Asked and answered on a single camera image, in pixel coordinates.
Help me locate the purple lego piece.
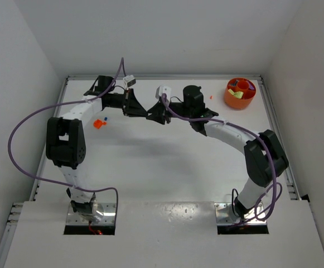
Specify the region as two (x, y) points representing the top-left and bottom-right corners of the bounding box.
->
(247, 81), (255, 91)

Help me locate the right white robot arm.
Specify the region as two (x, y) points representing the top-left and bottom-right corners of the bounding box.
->
(147, 85), (289, 218)

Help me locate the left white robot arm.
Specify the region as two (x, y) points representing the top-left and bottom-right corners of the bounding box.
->
(46, 75), (147, 221)

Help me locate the orange lego piece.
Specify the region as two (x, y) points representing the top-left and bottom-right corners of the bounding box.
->
(93, 119), (107, 130)

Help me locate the orange round divided container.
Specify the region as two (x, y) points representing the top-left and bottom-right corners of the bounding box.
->
(224, 78), (257, 110)

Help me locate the white front cover board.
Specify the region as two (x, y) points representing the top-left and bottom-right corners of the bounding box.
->
(5, 201), (324, 267)

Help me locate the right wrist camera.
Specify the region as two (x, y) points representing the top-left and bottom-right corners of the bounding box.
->
(156, 85), (172, 99)

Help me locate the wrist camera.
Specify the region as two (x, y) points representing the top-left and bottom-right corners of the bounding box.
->
(123, 75), (136, 88)
(156, 85), (172, 99)

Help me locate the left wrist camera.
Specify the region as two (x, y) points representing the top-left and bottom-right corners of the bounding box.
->
(123, 75), (136, 88)

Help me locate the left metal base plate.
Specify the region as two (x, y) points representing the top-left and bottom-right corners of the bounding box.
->
(65, 202), (117, 226)

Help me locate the metal base plate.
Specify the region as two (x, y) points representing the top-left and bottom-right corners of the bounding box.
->
(214, 202), (267, 226)
(65, 202), (117, 226)

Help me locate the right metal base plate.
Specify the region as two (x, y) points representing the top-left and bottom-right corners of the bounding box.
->
(214, 202), (267, 226)

